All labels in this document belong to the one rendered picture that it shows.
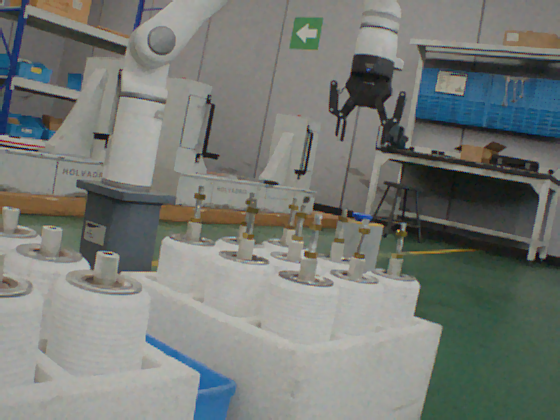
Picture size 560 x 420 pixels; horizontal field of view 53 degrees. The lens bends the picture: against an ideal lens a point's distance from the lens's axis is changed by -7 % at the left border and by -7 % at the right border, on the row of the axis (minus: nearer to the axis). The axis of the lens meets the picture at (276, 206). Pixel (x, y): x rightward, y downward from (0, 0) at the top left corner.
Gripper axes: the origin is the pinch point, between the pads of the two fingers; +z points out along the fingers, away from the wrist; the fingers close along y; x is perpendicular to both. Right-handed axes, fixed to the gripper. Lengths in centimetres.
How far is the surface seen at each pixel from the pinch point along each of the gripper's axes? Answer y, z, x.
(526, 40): 55, -148, 441
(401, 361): 15.6, 33.7, -12.8
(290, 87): -192, -87, 558
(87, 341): -10, 26, -60
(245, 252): -9.2, 20.8, -22.6
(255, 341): -2.1, 30.0, -33.4
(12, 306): -12, 22, -68
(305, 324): 3.2, 26.9, -30.7
